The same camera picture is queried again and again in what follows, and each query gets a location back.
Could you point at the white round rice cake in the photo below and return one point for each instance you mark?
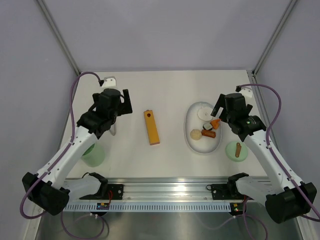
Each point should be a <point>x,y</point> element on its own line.
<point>204,114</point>

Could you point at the sushi roll piece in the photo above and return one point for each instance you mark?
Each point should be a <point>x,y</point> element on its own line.
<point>207,126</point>

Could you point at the perforated cable tray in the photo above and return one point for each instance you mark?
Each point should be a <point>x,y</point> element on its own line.
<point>149,207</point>

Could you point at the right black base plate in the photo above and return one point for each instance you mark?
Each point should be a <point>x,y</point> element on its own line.
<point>224,191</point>

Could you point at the left aluminium frame post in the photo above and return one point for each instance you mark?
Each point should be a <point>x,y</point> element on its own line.
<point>48,17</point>

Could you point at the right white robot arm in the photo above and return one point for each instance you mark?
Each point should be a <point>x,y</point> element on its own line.
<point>288,196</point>

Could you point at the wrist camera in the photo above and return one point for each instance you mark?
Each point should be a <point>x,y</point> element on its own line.
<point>245,91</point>
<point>108,82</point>

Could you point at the green lunch cup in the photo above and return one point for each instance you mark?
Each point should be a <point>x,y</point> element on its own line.
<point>94,155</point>

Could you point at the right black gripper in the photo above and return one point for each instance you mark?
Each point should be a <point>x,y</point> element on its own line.
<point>220,103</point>

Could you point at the metal tongs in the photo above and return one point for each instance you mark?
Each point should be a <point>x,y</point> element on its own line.
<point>113,130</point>

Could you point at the right aluminium frame post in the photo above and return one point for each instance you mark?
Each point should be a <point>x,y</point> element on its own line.
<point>274,36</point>

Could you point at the brown sausage piece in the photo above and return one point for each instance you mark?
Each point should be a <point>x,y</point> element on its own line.
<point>208,133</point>

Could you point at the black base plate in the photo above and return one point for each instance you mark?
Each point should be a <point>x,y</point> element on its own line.
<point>224,191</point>
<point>113,191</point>

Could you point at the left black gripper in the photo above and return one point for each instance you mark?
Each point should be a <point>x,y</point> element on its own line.
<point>125,108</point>

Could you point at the green lid with handle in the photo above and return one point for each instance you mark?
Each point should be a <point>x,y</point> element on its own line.
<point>236,151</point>

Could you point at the white oval plate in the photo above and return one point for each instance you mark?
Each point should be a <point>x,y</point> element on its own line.
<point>205,145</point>

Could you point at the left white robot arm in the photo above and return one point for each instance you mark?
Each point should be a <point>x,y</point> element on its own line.
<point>47,188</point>

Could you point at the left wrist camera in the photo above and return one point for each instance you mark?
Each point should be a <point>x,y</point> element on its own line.
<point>108,82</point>

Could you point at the aluminium frame post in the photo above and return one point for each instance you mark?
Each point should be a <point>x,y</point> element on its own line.
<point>48,17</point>
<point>274,36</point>

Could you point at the yellow wooden block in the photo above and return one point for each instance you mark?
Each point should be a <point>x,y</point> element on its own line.
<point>152,132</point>

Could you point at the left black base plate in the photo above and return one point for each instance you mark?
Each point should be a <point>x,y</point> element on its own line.
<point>113,191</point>

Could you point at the cream steamed bun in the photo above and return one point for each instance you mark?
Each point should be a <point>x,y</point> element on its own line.
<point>196,134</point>

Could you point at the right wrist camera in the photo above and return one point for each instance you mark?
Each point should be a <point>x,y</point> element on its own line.
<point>245,91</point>

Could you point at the orange toy carrot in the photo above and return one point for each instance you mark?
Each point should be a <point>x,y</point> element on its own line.
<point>215,123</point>

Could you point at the aluminium mounting rail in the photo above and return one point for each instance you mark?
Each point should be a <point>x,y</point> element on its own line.
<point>156,189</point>

